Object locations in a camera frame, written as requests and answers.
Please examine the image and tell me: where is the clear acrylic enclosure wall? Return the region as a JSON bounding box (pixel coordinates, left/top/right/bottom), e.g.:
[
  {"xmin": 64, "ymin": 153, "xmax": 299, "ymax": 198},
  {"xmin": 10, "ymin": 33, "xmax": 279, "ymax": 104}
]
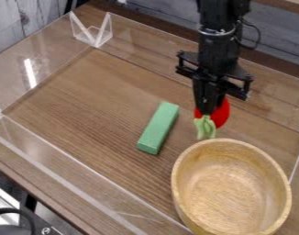
[{"xmin": 0, "ymin": 8, "xmax": 299, "ymax": 235}]

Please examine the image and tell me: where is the green rectangular block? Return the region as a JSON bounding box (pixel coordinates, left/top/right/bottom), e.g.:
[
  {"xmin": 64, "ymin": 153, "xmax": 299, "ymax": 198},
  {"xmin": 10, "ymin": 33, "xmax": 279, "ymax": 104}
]
[{"xmin": 138, "ymin": 102, "xmax": 179, "ymax": 155}]

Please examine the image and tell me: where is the black cable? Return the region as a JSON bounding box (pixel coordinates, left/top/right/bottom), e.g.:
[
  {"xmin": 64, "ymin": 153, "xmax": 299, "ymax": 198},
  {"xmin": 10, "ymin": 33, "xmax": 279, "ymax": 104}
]
[{"xmin": 236, "ymin": 17, "xmax": 262, "ymax": 51}]

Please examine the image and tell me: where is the wooden bowl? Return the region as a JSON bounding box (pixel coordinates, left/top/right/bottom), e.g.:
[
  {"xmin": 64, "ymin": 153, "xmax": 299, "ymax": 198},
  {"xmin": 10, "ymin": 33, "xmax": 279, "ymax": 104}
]
[{"xmin": 171, "ymin": 139, "xmax": 291, "ymax": 235}]

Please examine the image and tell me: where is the red plush strawberry toy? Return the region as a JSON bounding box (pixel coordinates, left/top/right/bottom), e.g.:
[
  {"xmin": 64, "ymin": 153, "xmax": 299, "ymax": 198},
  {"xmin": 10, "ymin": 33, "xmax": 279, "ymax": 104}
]
[{"xmin": 194, "ymin": 99, "xmax": 231, "ymax": 140}]

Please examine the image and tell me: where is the clear acrylic corner bracket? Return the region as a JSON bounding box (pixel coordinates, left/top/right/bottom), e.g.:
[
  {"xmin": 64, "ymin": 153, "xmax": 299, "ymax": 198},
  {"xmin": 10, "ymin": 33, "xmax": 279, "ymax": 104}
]
[{"xmin": 68, "ymin": 12, "xmax": 112, "ymax": 48}]

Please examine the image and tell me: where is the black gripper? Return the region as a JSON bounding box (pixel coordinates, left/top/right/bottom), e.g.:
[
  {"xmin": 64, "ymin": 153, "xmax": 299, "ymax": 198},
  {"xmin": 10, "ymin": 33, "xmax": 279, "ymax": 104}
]
[{"xmin": 175, "ymin": 51, "xmax": 254, "ymax": 115}]

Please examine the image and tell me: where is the black device at corner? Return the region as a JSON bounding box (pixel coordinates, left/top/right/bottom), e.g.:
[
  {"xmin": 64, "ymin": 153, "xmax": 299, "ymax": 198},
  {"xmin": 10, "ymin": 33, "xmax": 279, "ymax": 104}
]
[{"xmin": 0, "ymin": 207, "xmax": 66, "ymax": 235}]

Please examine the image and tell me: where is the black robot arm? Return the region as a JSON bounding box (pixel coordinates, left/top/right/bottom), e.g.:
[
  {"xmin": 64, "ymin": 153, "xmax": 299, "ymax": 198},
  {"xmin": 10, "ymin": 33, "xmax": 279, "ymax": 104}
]
[{"xmin": 175, "ymin": 0, "xmax": 254, "ymax": 115}]

